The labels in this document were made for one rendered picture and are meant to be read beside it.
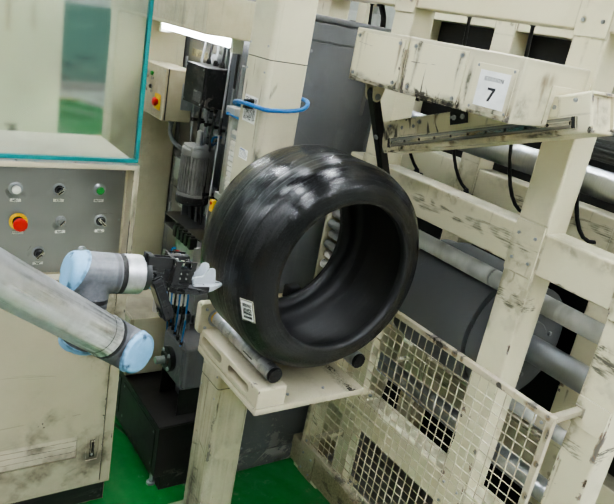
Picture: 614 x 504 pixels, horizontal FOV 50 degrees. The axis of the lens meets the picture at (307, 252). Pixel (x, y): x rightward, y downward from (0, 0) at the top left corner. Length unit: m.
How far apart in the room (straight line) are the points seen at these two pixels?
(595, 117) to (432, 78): 0.40
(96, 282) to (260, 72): 0.77
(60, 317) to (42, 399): 1.12
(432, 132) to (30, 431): 1.58
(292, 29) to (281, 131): 0.28
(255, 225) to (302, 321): 0.54
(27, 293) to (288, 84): 1.00
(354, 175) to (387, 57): 0.39
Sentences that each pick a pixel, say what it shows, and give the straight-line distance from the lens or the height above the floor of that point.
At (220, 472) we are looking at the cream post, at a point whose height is 0.28.
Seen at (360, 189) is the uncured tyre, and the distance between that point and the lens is 1.61.
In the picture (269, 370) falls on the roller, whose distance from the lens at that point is 1.73.
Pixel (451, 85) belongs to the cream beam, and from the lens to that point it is 1.67.
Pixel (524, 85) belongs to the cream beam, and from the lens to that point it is 1.56.
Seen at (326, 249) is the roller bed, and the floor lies 1.04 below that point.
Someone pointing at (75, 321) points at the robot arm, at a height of 1.19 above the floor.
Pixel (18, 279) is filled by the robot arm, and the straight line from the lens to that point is 1.17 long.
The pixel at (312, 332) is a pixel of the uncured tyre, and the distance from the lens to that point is 1.95.
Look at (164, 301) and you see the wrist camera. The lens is 1.56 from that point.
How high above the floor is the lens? 1.77
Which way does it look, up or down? 19 degrees down
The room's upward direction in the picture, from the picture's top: 11 degrees clockwise
